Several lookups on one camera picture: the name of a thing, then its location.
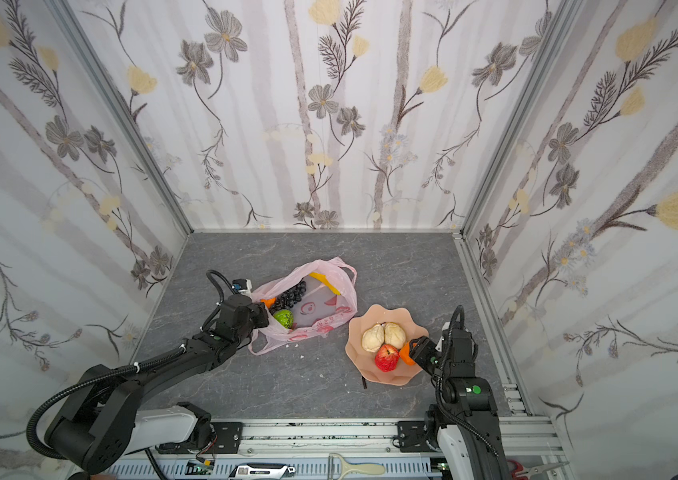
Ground red handled scissors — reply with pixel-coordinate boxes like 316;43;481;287
508;459;568;480

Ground red fake apple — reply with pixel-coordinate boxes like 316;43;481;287
374;344;400;372

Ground orange fake tangerine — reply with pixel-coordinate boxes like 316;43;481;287
399;343;416;366

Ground beige fake bun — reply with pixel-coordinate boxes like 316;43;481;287
383;322;407;350
361;324;385;353

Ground cream handled peeler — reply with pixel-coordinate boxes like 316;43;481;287
327;453;386;480

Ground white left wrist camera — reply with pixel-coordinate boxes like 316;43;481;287
231;279;252;295

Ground white utility knife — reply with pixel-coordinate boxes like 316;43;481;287
228;463;296;480

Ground yellow fake banana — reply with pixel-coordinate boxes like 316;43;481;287
309;272;342;296

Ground peach plastic bowl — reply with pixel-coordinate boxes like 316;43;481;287
345;304;429;386

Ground green fake fruit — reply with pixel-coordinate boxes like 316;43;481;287
272;309;294;330

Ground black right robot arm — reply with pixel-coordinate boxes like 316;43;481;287
409;305;511;479

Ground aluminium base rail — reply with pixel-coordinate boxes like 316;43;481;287
100;417;574;479

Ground black grape bunch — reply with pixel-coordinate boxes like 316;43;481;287
269;280;307;314

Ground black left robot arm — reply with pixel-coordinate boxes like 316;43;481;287
25;270;269;474

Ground pink plastic bag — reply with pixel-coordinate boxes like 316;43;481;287
248;257;358;356

